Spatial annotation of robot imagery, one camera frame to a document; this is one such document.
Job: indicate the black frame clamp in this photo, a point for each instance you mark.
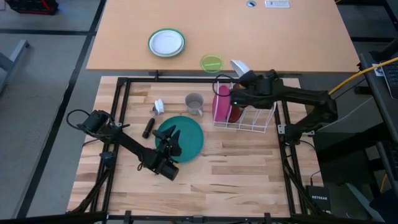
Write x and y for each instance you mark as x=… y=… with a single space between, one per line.
x=157 y=74

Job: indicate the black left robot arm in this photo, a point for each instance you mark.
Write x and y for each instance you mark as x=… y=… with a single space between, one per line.
x=130 y=143

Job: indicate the grey desk grommet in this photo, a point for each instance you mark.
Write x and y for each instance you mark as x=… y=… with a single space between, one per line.
x=251 y=3

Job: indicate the teal plate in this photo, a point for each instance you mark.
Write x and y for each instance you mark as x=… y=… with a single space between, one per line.
x=191 y=137

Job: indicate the black Netgear switch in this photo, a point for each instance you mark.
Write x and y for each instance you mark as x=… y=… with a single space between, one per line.
x=318 y=198

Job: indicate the light wood desk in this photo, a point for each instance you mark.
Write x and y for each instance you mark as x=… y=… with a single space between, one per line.
x=264 y=37

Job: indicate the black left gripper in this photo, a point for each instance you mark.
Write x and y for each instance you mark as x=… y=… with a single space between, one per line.
x=169 y=151

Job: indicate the pink plate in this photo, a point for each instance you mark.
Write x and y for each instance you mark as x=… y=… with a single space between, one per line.
x=221 y=104

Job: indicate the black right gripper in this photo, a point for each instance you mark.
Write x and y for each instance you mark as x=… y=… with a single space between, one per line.
x=264 y=87

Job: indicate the green transparent lid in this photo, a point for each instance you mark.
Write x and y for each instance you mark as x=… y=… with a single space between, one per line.
x=211 y=63

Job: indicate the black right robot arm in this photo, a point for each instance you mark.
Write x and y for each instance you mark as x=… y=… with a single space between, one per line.
x=311 y=98

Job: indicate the white flat plate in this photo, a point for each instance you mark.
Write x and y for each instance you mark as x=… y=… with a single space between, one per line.
x=166 y=42

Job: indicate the red and black toolbox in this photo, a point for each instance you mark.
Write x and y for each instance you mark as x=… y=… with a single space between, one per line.
x=31 y=7

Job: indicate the light green plate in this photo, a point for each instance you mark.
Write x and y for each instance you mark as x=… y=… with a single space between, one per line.
x=150 y=46

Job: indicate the white deep plate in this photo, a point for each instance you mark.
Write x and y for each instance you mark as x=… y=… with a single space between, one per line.
x=238 y=66

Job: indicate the red floral glass plate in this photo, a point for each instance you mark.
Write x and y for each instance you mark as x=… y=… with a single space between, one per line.
x=235 y=114

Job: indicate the grey patterned mug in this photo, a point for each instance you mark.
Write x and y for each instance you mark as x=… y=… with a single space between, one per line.
x=194 y=104

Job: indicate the black aluminium table frame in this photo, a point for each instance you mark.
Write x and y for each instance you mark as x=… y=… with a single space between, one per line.
x=124 y=93

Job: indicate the black side desk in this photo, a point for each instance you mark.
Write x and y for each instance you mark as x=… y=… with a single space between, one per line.
x=373 y=124

